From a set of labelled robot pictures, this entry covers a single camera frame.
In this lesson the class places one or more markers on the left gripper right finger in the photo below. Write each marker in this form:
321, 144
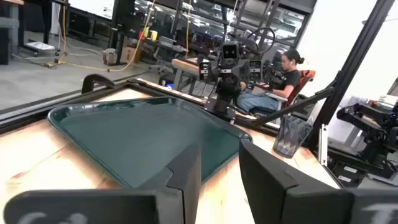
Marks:
273, 193

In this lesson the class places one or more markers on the black curved bracket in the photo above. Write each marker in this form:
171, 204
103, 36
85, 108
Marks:
93, 79

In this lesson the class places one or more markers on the black aluminium table frame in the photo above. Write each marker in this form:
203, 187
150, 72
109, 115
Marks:
357, 56

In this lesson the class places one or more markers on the person seated on orange chair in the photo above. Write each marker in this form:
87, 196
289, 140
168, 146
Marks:
264, 99

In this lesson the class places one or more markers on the dark green plastic tray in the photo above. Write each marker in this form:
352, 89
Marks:
140, 137

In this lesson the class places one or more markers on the dark translucent faceted cup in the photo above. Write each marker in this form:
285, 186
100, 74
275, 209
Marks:
290, 137

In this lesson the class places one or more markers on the background wooden table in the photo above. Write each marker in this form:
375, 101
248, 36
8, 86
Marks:
185, 65

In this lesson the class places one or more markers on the orange office chair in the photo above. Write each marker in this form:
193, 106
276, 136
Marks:
303, 81

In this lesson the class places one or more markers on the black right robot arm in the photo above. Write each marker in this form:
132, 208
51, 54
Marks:
226, 93

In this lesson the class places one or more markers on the yellow cup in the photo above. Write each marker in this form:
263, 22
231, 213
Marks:
154, 35
146, 31

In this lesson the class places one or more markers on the right arm wrist camera box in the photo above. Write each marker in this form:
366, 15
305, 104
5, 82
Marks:
230, 50

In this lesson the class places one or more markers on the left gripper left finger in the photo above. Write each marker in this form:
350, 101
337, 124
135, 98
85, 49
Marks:
177, 186

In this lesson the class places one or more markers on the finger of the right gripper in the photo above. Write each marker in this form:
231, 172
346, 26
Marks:
204, 71
256, 71

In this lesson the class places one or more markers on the brown cardboard box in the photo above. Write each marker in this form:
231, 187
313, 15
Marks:
130, 55

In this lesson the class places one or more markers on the white flat wheeled cart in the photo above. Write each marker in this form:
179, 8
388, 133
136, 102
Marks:
40, 46

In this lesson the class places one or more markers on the background black robot station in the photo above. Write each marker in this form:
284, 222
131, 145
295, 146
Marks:
370, 133

